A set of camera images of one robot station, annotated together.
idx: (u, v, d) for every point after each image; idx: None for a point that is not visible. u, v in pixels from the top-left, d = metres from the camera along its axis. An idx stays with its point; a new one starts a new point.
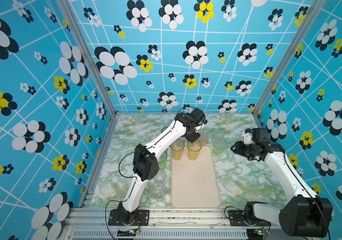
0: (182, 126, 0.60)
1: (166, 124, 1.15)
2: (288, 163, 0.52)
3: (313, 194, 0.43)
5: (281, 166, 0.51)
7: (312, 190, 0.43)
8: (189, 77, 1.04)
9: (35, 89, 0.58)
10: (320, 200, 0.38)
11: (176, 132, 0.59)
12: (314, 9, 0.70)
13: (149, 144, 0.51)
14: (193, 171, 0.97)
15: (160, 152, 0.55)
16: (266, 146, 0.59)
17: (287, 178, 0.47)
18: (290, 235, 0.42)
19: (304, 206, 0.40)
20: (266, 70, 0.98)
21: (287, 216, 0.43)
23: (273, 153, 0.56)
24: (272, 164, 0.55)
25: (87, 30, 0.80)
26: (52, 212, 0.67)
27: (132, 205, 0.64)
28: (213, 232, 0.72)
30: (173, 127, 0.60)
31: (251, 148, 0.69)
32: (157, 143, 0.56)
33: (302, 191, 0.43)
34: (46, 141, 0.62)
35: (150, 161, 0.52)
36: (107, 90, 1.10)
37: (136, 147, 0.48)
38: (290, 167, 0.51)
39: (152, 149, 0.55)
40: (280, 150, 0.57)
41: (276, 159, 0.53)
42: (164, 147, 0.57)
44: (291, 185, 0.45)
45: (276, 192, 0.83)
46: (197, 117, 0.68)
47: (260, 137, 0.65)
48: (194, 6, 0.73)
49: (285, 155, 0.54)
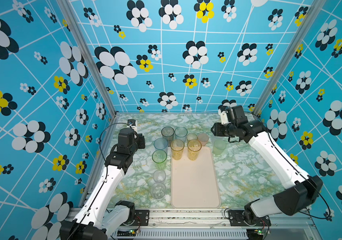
0: (116, 170, 0.51)
1: (166, 124, 1.15)
2: (275, 145, 0.50)
3: (305, 176, 0.43)
5: (270, 151, 0.48)
7: (304, 171, 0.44)
8: (189, 77, 1.04)
9: (35, 89, 0.58)
10: (312, 179, 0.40)
11: (111, 180, 0.48)
12: (313, 9, 0.70)
13: (80, 215, 0.41)
14: (193, 171, 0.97)
15: (99, 215, 0.42)
16: (248, 128, 0.53)
17: (279, 163, 0.46)
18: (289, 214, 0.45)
19: (302, 191, 0.40)
20: (266, 70, 0.98)
21: (284, 200, 0.45)
23: (258, 137, 0.51)
24: (260, 149, 0.51)
25: (87, 30, 0.80)
26: (52, 212, 0.67)
27: (121, 219, 0.60)
28: (213, 232, 0.72)
30: (105, 176, 0.49)
31: (230, 127, 0.64)
32: (92, 206, 0.42)
33: (297, 175, 0.43)
34: (46, 141, 0.62)
35: (90, 236, 0.37)
36: (107, 90, 1.10)
37: (61, 231, 0.38)
38: (277, 149, 0.48)
39: (87, 218, 0.40)
40: (262, 131, 0.53)
41: (264, 144, 0.50)
42: (103, 206, 0.44)
44: (284, 171, 0.45)
45: (276, 192, 0.83)
46: (127, 146, 0.57)
47: (238, 119, 0.59)
48: (194, 6, 0.73)
49: (269, 135, 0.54)
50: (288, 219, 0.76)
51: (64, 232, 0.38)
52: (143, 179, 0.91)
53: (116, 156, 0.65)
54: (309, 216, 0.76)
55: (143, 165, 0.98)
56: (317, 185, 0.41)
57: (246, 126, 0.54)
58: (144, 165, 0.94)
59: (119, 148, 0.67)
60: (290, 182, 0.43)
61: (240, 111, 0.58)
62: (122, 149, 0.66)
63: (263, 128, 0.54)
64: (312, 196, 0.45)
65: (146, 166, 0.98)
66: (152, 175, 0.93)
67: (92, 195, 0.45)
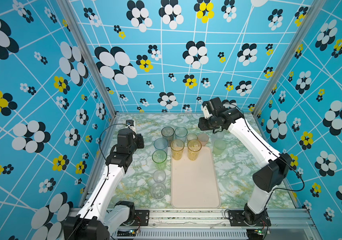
0: (117, 168, 0.52)
1: (166, 124, 1.15)
2: (251, 129, 0.54)
3: (277, 153, 0.48)
5: (247, 135, 0.53)
7: (275, 150, 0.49)
8: (189, 77, 1.04)
9: (35, 89, 0.58)
10: (283, 156, 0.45)
11: (113, 177, 0.50)
12: (314, 9, 0.70)
13: (83, 210, 0.42)
14: (193, 171, 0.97)
15: (102, 210, 0.43)
16: (227, 116, 0.57)
17: (255, 146, 0.51)
18: (266, 190, 0.50)
19: (275, 168, 0.45)
20: (266, 70, 0.98)
21: (260, 178, 0.51)
23: (236, 123, 0.55)
24: (238, 134, 0.56)
25: (87, 31, 0.80)
26: (52, 212, 0.67)
27: (121, 219, 0.60)
28: (213, 232, 0.72)
30: (106, 173, 0.51)
31: (212, 119, 0.68)
32: (94, 202, 0.43)
33: (270, 154, 0.48)
34: (46, 141, 0.62)
35: (94, 230, 0.38)
36: (107, 90, 1.10)
37: (65, 226, 0.38)
38: (253, 133, 0.53)
39: (90, 213, 0.41)
40: (239, 117, 0.57)
41: (241, 129, 0.54)
42: (106, 201, 0.45)
44: (259, 152, 0.49)
45: (276, 192, 0.83)
46: (126, 146, 0.59)
47: (217, 109, 0.62)
48: (194, 6, 0.73)
49: (246, 121, 0.56)
50: (288, 219, 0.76)
51: (67, 227, 0.38)
52: (143, 179, 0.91)
53: (116, 155, 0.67)
54: (309, 216, 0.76)
55: (143, 165, 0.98)
56: (287, 161, 0.47)
57: (225, 114, 0.58)
58: (144, 165, 0.94)
59: (119, 148, 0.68)
60: (264, 161, 0.48)
61: (218, 102, 0.62)
62: (122, 149, 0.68)
63: (240, 114, 0.58)
64: (283, 171, 0.51)
65: (146, 166, 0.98)
66: (152, 175, 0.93)
67: (94, 192, 0.46)
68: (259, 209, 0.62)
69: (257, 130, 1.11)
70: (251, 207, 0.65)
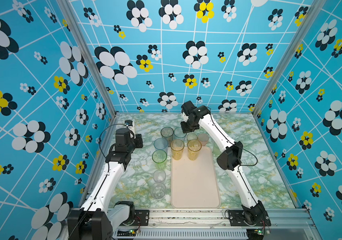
0: (117, 164, 0.54)
1: (166, 124, 1.15)
2: (215, 124, 0.67)
3: (233, 141, 0.64)
5: (212, 128, 0.67)
7: (231, 138, 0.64)
8: (189, 77, 1.04)
9: (35, 89, 0.58)
10: (236, 144, 0.63)
11: (114, 173, 0.51)
12: (314, 9, 0.70)
13: (86, 203, 0.43)
14: (193, 171, 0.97)
15: (104, 203, 0.44)
16: (197, 112, 0.70)
17: (217, 136, 0.65)
18: (226, 168, 0.66)
19: (230, 152, 0.61)
20: (266, 70, 0.98)
21: (221, 160, 0.66)
23: (204, 118, 0.68)
24: (206, 127, 0.69)
25: (87, 30, 0.80)
26: (52, 212, 0.67)
27: (122, 217, 0.60)
28: (213, 232, 0.72)
30: (108, 170, 0.52)
31: (189, 121, 0.81)
32: (97, 195, 0.45)
33: (227, 142, 0.63)
34: (46, 141, 0.62)
35: (99, 221, 0.39)
36: (107, 90, 1.10)
37: (70, 219, 0.39)
38: (216, 126, 0.67)
39: (94, 205, 0.42)
40: (207, 113, 0.70)
41: (207, 123, 0.68)
42: (108, 195, 0.46)
44: (220, 141, 0.64)
45: (276, 192, 0.83)
46: (125, 144, 0.61)
47: (189, 109, 0.77)
48: (194, 6, 0.73)
49: (212, 116, 0.69)
50: (288, 219, 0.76)
51: (72, 220, 0.39)
52: (143, 179, 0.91)
53: (116, 153, 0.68)
54: (309, 216, 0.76)
55: (143, 165, 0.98)
56: (238, 146, 0.62)
57: (195, 111, 0.70)
58: (144, 165, 0.94)
59: (117, 147, 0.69)
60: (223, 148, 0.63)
61: (190, 104, 0.77)
62: (120, 148, 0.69)
63: (208, 111, 0.71)
64: (238, 153, 0.67)
65: (146, 166, 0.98)
66: (152, 175, 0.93)
67: (96, 187, 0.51)
68: (247, 198, 0.66)
69: (257, 130, 1.12)
70: (245, 203, 0.68)
